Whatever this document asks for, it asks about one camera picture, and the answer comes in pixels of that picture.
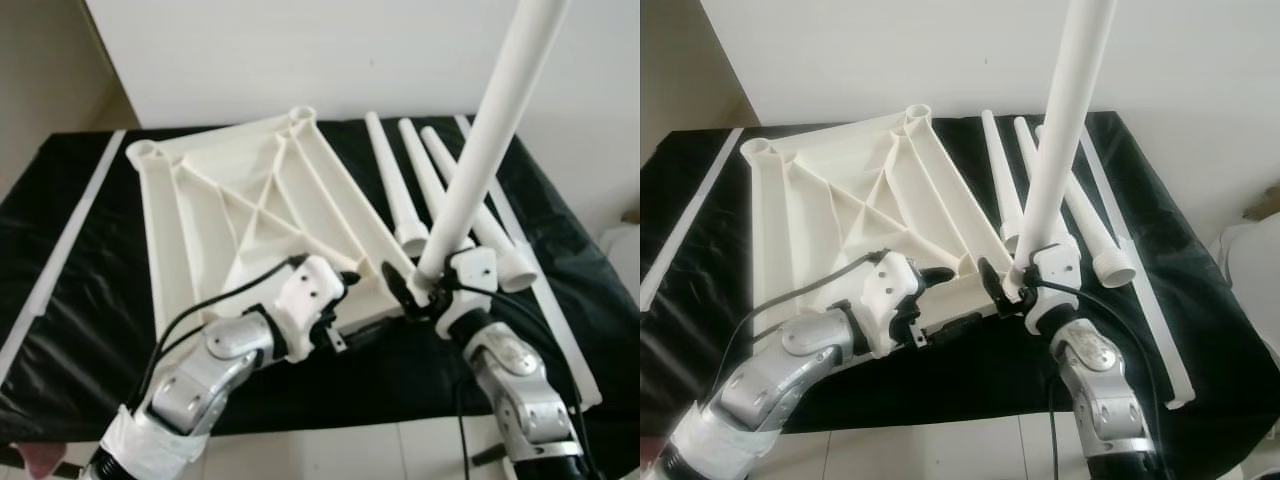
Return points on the white tapered table leg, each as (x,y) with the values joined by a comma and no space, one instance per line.
(415,160)
(1100,245)
(505,255)
(385,170)
(1065,120)
(1025,150)
(490,120)
(995,165)

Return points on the black table cloth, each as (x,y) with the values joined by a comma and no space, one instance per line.
(380,390)
(950,390)

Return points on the long white plastic strip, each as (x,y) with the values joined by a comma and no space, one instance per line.
(60,250)
(690,220)
(565,340)
(1160,330)

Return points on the white rounded object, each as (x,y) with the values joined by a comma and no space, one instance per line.
(1245,270)

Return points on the black table frame bar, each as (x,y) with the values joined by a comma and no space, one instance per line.
(490,457)

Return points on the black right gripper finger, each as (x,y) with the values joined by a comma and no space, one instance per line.
(995,285)
(403,290)

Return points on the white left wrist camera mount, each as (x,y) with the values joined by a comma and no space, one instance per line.
(310,295)
(890,290)

